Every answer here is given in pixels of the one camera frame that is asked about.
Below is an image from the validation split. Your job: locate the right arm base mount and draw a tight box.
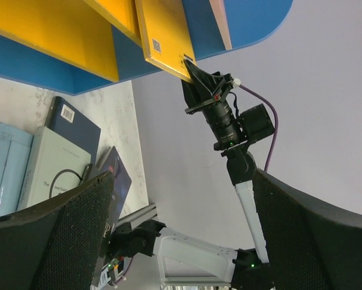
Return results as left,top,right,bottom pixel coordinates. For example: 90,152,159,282
91,233,131,289

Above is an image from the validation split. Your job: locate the navy blue book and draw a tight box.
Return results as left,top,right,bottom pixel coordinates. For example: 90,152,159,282
44,96,101,164

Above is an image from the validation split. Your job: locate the yellow book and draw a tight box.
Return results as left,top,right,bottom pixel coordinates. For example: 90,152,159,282
135,0,196,83

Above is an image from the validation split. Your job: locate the dark purple blue book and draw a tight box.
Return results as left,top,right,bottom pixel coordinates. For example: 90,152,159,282
98,146,132,224

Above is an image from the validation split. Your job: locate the pale grey Gatsby book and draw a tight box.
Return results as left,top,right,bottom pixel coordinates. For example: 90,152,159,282
17,126,91,211

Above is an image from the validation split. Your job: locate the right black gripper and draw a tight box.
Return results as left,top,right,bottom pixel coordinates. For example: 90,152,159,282
181,59,274,151

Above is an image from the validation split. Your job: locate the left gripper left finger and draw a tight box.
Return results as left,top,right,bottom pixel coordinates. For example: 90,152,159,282
0,172,114,289

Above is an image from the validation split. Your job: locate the light blue book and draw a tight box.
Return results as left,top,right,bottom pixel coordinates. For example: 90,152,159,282
0,122,33,216

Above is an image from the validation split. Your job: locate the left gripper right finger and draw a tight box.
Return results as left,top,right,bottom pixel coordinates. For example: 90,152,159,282
253,170,362,289

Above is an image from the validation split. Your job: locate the aluminium rail frame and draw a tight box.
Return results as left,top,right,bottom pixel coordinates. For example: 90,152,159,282
117,204,158,229

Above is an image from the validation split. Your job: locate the blue pink yellow bookshelf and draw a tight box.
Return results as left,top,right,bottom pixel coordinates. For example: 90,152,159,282
0,1,292,95

